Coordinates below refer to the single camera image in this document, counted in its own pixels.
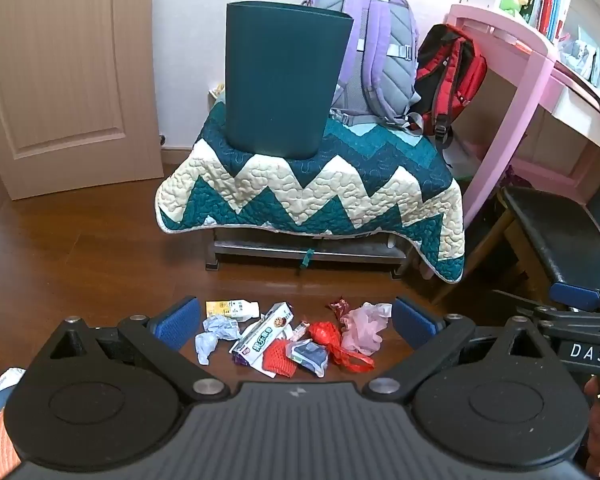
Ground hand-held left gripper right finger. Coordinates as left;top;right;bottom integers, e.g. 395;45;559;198
362;296;556;402

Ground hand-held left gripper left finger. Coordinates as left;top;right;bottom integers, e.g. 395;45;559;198
45;296;231;402

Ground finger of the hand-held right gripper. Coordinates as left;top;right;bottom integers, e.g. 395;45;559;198
549;282;600;315
492;289;600;335

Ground dark teal trash bin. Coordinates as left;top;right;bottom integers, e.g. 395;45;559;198
224;1;355;158

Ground crumpled white paper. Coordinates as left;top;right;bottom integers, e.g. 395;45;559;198
202;316;242;342
195;334;220;366

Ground pink plastic bag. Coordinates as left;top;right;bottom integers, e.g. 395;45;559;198
340;302;393;356

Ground small white milk bottle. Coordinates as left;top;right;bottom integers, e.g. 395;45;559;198
205;299;262;321

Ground black padded wooden chair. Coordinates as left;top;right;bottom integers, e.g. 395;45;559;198
430;186;600;306

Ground white cookie box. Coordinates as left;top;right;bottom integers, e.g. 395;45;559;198
229;302;296;367

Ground red plastic bag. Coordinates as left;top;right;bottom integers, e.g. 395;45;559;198
307;321;376;375

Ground red mesh net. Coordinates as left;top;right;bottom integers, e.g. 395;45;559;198
261;339;297;379

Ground blue white plastic packet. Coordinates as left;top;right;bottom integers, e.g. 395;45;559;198
286;338;329;379

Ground teal cream zigzag quilt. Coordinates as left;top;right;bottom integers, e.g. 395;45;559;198
155;102;466;284

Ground pink desk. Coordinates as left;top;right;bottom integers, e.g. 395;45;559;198
445;4;600;232

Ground assorted small desk toys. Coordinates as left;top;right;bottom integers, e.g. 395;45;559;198
559;25;600;108

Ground red black backpack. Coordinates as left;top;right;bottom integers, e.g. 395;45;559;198
414;22;489;150

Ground purple grey backpack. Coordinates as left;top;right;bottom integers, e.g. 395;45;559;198
300;0;426;134

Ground beige wooden door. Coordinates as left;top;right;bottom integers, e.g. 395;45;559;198
0;0;165;201

